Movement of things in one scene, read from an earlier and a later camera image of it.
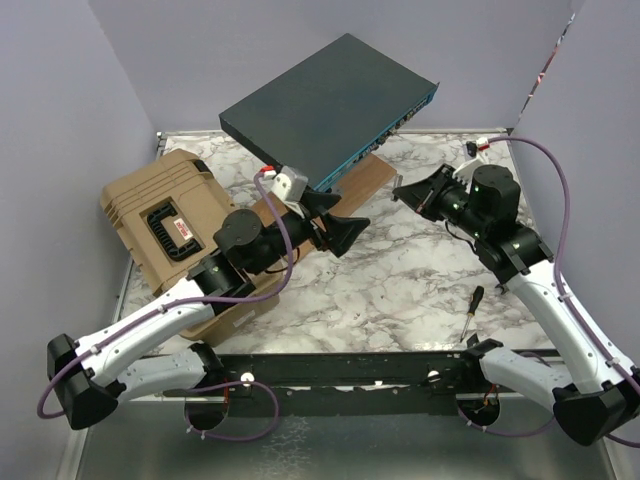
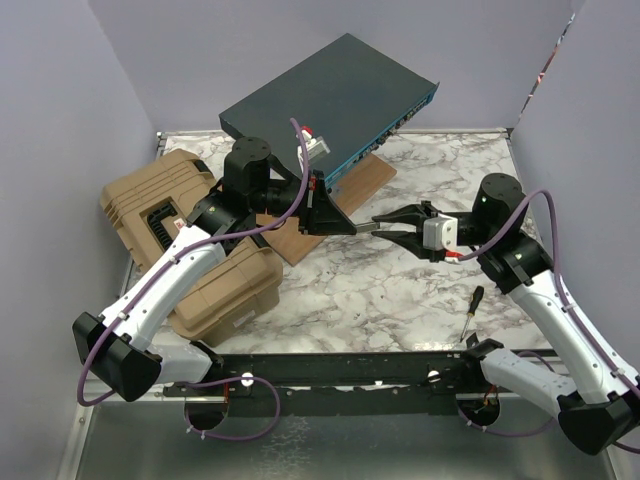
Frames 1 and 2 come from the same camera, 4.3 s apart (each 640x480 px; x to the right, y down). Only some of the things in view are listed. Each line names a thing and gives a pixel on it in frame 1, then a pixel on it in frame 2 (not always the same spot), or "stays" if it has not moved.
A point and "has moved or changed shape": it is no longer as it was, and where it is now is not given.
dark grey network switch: [329, 114] stays
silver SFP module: [397, 183] has moved or changed shape
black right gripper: [423, 196] -> [411, 241]
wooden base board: [350, 189] stays
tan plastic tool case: [165, 218] stays
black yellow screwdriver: [477, 296] stays
